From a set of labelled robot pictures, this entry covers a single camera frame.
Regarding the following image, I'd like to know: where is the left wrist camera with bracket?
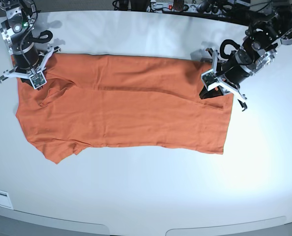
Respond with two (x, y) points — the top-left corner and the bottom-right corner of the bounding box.
(201, 48), (247, 111)

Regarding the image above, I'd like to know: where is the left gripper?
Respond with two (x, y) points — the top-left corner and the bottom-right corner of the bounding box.
(199, 49), (255, 100)

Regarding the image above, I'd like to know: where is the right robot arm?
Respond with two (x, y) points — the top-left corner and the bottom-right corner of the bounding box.
(0, 0), (60, 89)

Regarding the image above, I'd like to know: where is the background cable clutter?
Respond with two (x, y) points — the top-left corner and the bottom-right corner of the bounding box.
(112, 0), (291, 31)

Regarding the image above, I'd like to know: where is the white power strip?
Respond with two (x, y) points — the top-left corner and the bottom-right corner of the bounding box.
(146, 0), (201, 13)

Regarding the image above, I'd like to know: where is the orange T-shirt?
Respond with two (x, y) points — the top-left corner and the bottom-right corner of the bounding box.
(16, 54), (233, 163)

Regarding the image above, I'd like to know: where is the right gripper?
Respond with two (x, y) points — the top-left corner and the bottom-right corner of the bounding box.
(12, 43), (39, 86)

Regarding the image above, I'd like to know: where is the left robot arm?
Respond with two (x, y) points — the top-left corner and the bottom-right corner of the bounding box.
(199, 3), (292, 104)

